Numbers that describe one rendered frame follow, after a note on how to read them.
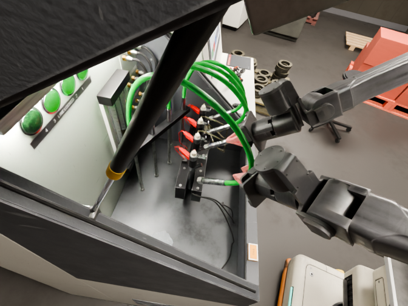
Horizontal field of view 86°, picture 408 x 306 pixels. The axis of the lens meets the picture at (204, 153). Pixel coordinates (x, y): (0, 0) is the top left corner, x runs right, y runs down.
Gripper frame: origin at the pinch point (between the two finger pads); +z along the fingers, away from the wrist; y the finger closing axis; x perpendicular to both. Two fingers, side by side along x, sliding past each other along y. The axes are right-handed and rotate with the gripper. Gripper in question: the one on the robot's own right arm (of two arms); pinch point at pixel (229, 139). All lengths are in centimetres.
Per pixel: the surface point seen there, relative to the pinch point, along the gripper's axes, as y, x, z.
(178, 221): -21.7, 13.6, 33.5
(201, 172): -12.3, -2.3, 21.6
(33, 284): -27, 55, 146
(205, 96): 18.0, 10.9, -9.9
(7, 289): -19, 63, 154
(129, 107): 23.5, 8.0, 14.8
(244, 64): -7, -92, 26
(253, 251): -31.9, 17.4, 4.3
